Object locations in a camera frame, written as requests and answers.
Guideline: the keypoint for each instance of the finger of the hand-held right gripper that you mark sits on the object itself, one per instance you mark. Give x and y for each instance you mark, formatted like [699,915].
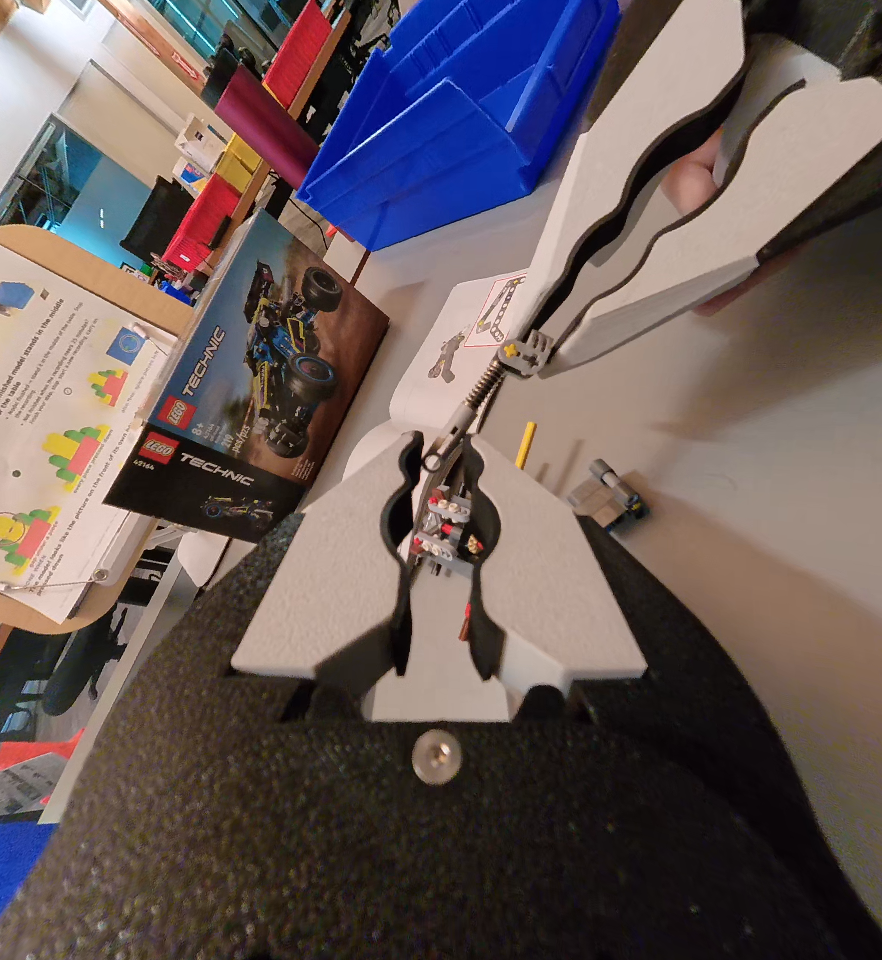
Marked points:
[785,172]
[635,97]

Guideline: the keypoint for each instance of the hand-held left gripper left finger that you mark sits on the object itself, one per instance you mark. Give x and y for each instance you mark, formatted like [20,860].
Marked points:
[321,592]

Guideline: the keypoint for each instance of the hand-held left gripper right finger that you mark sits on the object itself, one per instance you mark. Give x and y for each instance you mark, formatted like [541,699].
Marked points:
[561,600]

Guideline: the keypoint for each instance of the grey toy shock absorber assembly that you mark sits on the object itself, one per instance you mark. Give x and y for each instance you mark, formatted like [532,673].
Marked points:
[527,356]

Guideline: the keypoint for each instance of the toy set box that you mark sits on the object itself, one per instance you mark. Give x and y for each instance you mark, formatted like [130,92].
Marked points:
[261,360]

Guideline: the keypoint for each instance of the person's right hand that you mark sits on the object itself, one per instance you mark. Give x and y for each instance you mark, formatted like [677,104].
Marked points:
[695,176]

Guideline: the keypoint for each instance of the blue bin with square tag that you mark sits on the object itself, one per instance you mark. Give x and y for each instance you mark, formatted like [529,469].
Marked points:
[411,172]

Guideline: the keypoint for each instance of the open instruction booklet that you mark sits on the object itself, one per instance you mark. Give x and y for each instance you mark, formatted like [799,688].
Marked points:
[456,300]

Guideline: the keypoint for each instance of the orange cone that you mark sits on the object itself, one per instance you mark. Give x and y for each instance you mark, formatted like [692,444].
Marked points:
[28,754]

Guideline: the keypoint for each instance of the red panel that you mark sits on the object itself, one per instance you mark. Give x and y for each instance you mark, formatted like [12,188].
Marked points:
[306,45]
[201,221]

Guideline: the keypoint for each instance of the magenta panel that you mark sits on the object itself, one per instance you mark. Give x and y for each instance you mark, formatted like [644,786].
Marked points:
[261,120]

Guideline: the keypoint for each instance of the black monitor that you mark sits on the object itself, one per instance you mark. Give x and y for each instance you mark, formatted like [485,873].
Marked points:
[156,217]

